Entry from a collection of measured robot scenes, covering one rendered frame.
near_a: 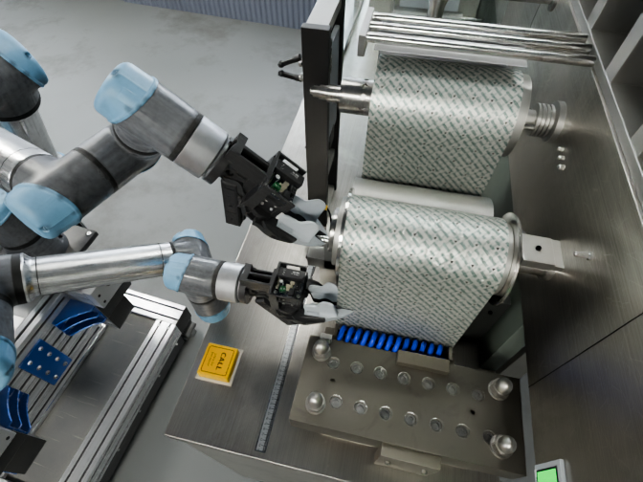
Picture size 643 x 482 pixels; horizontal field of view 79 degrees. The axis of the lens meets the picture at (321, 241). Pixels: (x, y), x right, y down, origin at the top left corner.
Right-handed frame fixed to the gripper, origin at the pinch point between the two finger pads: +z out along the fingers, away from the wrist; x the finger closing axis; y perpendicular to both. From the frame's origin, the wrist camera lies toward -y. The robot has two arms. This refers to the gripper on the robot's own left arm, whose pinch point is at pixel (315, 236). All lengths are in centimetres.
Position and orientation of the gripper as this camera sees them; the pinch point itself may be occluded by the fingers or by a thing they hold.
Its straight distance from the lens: 64.1
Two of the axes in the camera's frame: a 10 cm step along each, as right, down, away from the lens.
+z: 7.5, 5.1, 4.3
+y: 6.3, -3.4, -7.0
